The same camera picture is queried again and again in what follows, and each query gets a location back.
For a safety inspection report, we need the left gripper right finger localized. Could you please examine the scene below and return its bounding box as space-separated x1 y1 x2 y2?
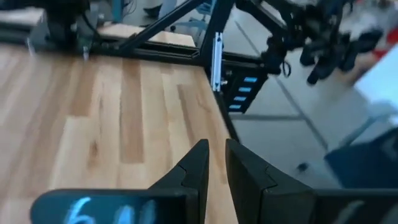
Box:
224 138 398 224

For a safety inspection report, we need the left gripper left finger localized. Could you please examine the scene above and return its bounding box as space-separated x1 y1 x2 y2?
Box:
30 138 210 224

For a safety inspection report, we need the dark blue object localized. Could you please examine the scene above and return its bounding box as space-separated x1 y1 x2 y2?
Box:
325 126 398 189

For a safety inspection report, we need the black hub with blue lights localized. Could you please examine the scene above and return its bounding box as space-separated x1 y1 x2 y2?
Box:
222 70 269 114

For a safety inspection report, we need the red object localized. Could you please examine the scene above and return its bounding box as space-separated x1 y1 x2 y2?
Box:
371 27 398 60

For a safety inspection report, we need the silver metal bracket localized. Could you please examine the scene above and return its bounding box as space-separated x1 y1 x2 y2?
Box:
210 30 224 93

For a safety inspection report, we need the black aluminium table frame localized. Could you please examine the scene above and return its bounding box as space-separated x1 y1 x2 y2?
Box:
0 0 272 144

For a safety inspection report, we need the blue-grey metal table frame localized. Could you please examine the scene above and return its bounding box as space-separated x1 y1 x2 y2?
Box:
110 0 215 35

